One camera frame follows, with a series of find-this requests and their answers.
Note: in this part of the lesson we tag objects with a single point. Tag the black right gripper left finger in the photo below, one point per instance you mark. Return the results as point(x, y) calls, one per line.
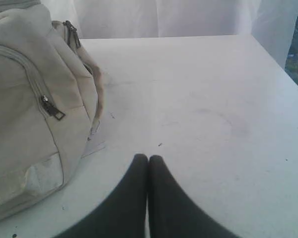
point(123, 213)

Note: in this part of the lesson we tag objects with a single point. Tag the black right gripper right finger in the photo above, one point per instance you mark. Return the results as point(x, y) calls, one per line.
point(172, 214)

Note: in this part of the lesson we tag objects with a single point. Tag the cream duffel bag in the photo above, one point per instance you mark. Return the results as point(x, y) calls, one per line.
point(51, 100)

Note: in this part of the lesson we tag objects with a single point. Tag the white backdrop curtain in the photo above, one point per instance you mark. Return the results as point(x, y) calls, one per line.
point(270, 22)

